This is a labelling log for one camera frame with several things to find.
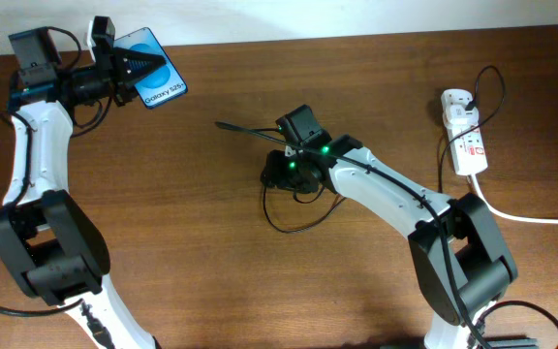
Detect blue Samsung smartphone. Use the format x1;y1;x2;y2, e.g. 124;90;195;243
114;27;188;109

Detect thin black charger cable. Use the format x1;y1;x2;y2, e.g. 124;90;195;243
261;65;507;235

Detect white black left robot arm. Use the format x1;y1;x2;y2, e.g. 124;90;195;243
0;48;166;348

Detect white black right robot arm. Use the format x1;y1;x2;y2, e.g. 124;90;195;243
261;135;517;348

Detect white charger adapter plug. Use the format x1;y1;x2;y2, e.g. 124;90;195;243
441;88;480;129

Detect white power strip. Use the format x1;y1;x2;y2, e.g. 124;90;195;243
441;87;489;176

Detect white power strip cord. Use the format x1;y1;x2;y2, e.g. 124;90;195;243
467;173;558;228

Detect black base bracket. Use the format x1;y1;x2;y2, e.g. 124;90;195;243
486;337;539;349

